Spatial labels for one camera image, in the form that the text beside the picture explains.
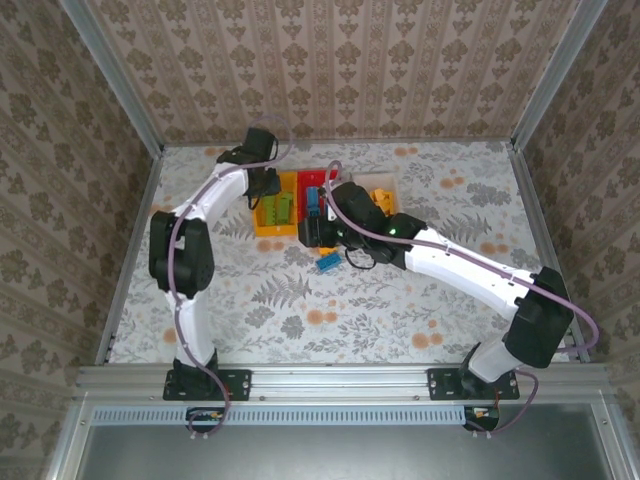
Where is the white plastic bin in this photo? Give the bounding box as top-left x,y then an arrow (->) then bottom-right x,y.
349,172 -> 402,217

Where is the aluminium front rail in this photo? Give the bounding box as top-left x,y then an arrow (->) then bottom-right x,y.
74,363 -> 609,402

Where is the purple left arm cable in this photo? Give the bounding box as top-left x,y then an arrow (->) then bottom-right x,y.
166,114 -> 294,442

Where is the red plastic bin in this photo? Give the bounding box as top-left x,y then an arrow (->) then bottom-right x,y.
296,169 -> 342,222

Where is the aluminium side rail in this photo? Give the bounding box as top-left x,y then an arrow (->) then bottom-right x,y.
506,143 -> 592,364
94,147 -> 166,365

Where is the thin black left gripper cable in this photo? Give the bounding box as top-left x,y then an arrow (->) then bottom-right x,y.
247,139 -> 279,212

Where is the yellow plastic bin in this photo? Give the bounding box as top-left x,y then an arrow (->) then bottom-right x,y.
252,172 -> 300,239

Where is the slotted grey cable duct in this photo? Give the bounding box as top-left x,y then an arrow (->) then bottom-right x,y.
92,404 -> 466,428

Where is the small controller board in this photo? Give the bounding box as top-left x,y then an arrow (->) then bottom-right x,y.
185,407 -> 227,435
463,405 -> 501,434

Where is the thin black right gripper cable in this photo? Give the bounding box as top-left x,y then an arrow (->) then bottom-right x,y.
344,247 -> 378,272

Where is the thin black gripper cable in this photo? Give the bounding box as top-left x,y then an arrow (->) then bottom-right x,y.
344,247 -> 378,272
247,139 -> 279,212

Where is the grey metal panel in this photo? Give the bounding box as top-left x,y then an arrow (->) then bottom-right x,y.
74,424 -> 619,480

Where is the aluminium frame post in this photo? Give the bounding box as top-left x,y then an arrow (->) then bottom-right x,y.
58,0 -> 166,156
508,0 -> 610,150

